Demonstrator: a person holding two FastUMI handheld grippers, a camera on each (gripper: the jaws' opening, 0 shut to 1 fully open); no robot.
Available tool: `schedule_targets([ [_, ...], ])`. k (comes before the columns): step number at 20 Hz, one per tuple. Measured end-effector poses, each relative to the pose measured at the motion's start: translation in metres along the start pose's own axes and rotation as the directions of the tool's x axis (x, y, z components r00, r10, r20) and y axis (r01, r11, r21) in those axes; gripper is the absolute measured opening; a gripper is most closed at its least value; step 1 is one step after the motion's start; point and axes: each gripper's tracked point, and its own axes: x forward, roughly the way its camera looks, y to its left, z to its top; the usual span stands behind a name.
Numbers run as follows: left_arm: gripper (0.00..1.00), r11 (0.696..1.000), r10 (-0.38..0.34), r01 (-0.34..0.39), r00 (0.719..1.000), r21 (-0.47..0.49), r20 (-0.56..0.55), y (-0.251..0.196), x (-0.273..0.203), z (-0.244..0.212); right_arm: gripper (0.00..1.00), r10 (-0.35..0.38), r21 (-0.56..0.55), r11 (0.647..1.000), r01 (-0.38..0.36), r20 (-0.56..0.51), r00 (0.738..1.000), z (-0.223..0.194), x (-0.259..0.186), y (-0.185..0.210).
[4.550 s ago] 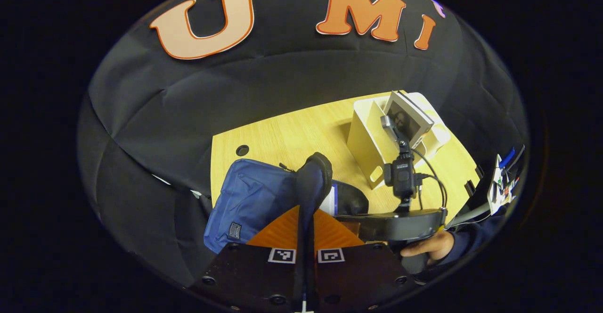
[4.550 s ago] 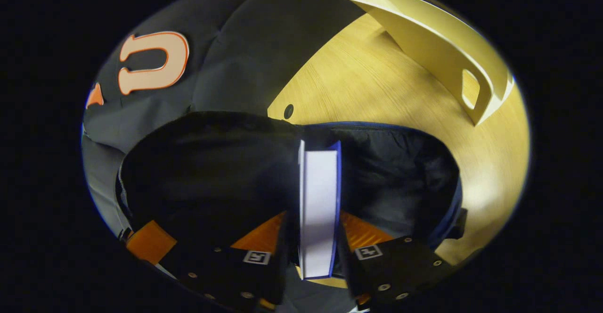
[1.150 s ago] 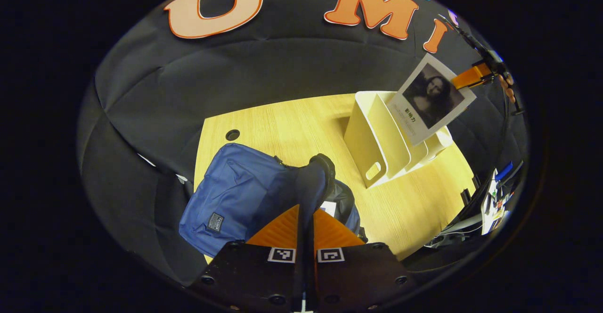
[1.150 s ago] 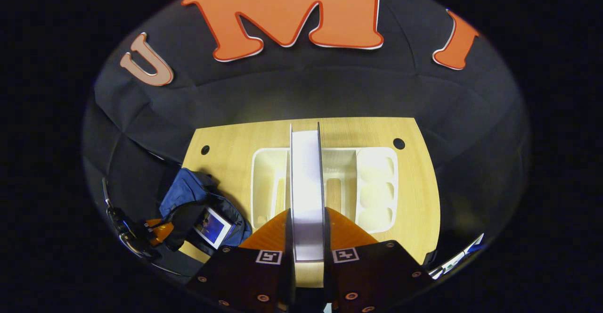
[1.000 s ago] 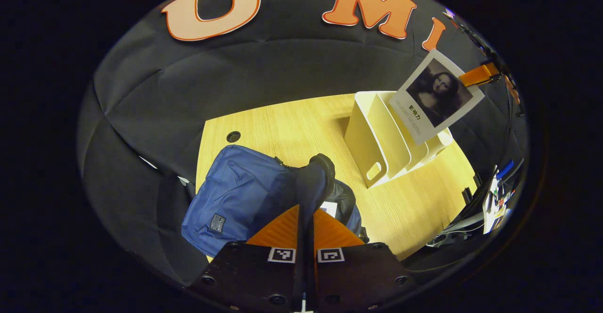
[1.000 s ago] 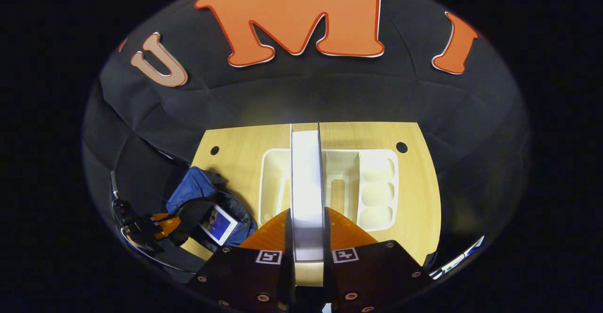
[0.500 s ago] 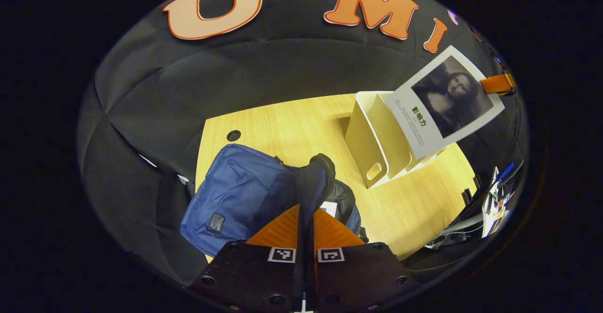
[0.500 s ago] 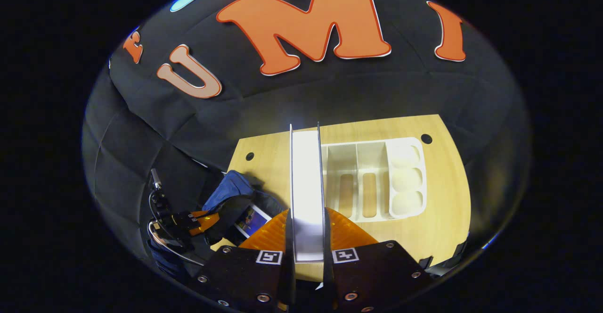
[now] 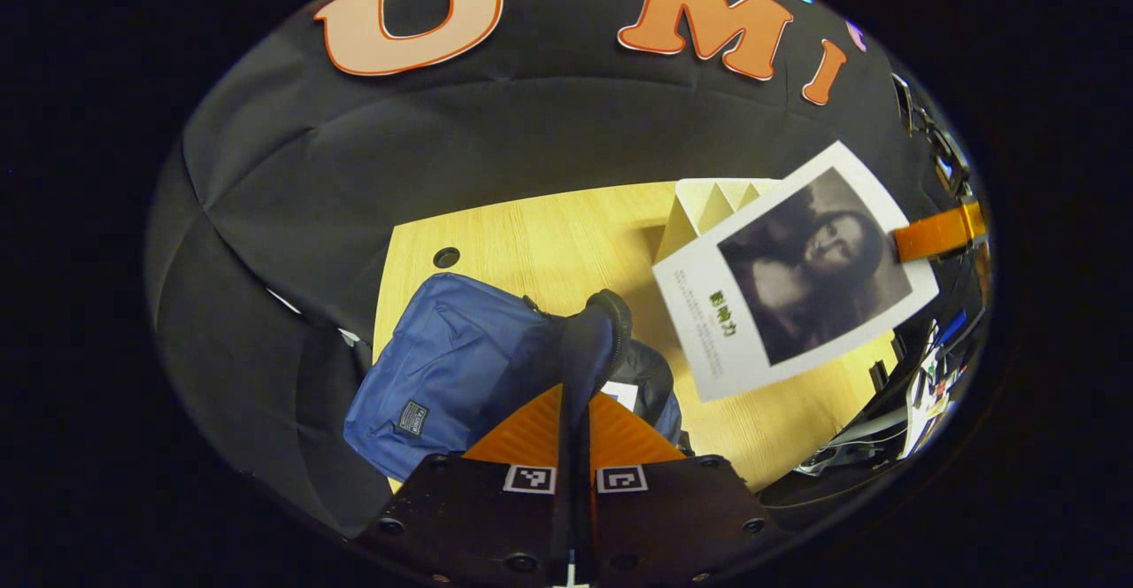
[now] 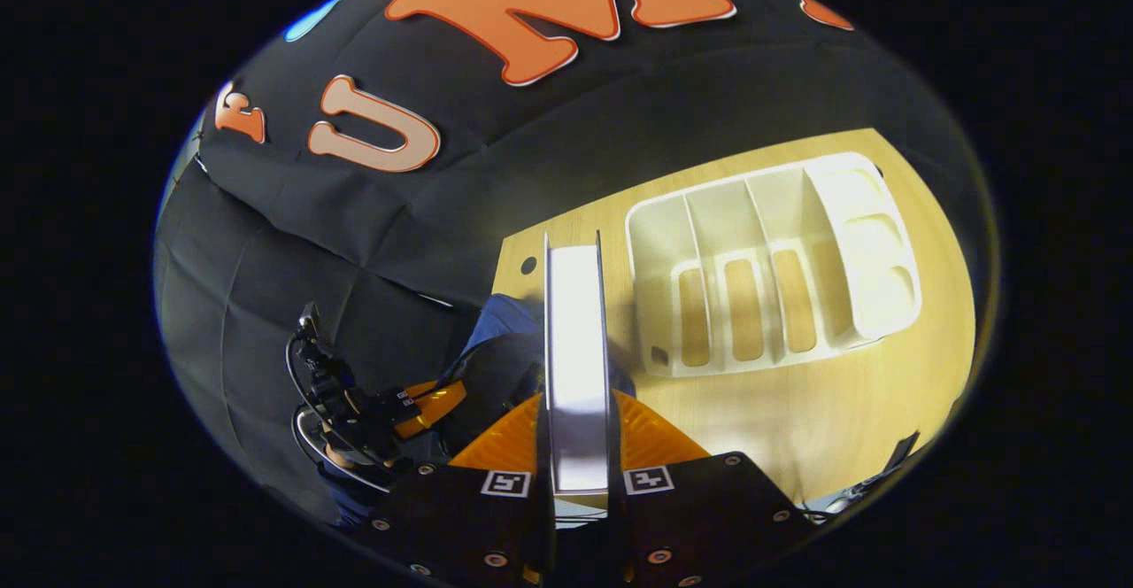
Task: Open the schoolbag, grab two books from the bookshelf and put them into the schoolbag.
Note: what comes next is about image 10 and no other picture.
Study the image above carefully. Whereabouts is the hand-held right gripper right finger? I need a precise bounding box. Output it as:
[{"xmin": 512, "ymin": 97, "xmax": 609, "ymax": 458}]
[{"xmin": 611, "ymin": 389, "xmax": 820, "ymax": 587}]

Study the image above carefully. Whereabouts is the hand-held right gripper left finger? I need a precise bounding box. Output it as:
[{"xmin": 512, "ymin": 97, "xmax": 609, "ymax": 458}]
[{"xmin": 354, "ymin": 391, "xmax": 554, "ymax": 584}]

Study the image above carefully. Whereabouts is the blue schoolbag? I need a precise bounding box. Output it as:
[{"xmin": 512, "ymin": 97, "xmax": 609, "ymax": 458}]
[{"xmin": 425, "ymin": 294, "xmax": 638, "ymax": 474}]

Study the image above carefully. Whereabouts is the grey cover book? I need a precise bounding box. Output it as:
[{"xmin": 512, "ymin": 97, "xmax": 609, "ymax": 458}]
[{"xmin": 542, "ymin": 232, "xmax": 613, "ymax": 518}]

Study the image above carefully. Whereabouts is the white plastic bookshelf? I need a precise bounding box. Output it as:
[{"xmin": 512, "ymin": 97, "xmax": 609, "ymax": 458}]
[{"xmin": 625, "ymin": 151, "xmax": 923, "ymax": 379}]

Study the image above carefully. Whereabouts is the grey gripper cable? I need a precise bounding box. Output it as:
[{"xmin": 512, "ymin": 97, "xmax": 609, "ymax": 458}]
[{"xmin": 285, "ymin": 331, "xmax": 392, "ymax": 493}]

